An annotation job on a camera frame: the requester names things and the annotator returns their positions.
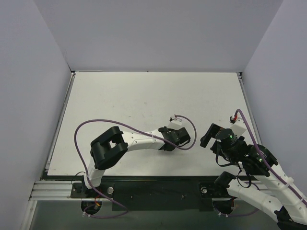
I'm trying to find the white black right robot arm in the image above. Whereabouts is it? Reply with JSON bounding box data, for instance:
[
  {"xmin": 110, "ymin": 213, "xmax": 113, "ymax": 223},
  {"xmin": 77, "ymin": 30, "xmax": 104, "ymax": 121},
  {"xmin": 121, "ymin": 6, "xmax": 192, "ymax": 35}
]
[{"xmin": 200, "ymin": 124, "xmax": 307, "ymax": 230}]

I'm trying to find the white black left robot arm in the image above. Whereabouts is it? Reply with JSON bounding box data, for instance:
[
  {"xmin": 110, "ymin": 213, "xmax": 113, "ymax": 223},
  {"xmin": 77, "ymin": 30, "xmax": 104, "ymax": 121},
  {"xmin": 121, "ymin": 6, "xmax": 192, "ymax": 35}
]
[{"xmin": 82, "ymin": 126, "xmax": 191, "ymax": 197}]

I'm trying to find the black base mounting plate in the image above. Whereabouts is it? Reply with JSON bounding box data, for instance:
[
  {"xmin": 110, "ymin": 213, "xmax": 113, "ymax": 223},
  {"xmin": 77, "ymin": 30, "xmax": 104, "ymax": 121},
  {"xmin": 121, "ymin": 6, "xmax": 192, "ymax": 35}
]
[{"xmin": 69, "ymin": 175, "xmax": 240, "ymax": 212}]

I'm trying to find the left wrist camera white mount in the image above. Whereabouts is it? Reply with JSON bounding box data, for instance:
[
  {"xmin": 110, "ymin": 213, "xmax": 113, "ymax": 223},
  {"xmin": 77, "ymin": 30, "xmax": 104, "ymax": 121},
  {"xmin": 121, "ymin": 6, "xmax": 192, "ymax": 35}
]
[{"xmin": 167, "ymin": 116, "xmax": 183, "ymax": 130}]

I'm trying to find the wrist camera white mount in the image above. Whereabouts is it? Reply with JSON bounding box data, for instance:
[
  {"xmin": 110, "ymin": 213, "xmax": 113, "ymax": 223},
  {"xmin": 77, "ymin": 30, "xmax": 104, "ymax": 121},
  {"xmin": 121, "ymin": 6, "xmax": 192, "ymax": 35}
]
[
  {"xmin": 167, "ymin": 116, "xmax": 183, "ymax": 130},
  {"xmin": 230, "ymin": 115, "xmax": 247, "ymax": 137}
]

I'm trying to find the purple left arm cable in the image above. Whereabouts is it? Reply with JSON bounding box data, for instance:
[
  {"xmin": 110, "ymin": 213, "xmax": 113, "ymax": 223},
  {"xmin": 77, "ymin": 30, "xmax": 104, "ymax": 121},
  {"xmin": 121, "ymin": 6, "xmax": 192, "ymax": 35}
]
[{"xmin": 74, "ymin": 114, "xmax": 198, "ymax": 219}]

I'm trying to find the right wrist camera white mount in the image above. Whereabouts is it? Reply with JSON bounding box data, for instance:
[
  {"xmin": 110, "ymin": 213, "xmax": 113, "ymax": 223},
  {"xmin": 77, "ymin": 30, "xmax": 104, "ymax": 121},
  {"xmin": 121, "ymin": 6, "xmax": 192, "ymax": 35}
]
[{"xmin": 230, "ymin": 115, "xmax": 247, "ymax": 137}]

